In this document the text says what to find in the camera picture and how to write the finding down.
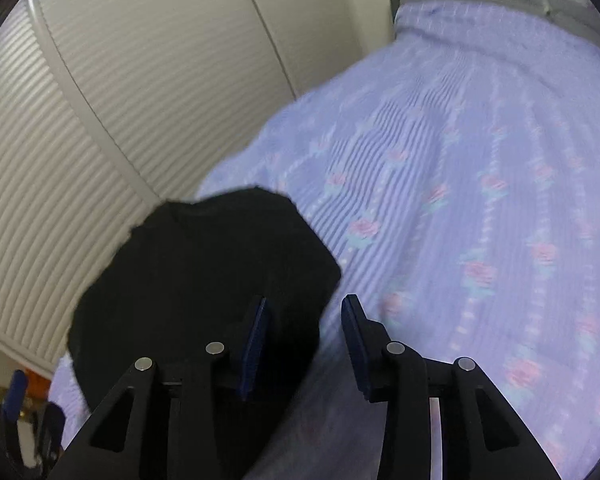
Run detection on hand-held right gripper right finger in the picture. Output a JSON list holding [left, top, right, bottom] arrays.
[[341, 294, 563, 480]]

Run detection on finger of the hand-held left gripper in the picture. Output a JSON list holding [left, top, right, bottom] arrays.
[[0, 369, 31, 466], [32, 402, 66, 466]]

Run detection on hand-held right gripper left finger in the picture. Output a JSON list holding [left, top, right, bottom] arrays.
[[47, 295, 271, 480]]

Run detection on black pants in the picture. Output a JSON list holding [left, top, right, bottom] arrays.
[[67, 186, 342, 423]]

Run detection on orange object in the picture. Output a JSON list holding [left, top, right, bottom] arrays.
[[22, 367, 56, 402]]

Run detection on white louvered closet door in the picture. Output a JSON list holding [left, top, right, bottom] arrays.
[[0, 0, 161, 378], [27, 0, 301, 206]]

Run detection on purple floral striped bed sheet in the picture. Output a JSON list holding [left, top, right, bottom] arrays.
[[47, 0, 600, 480]]

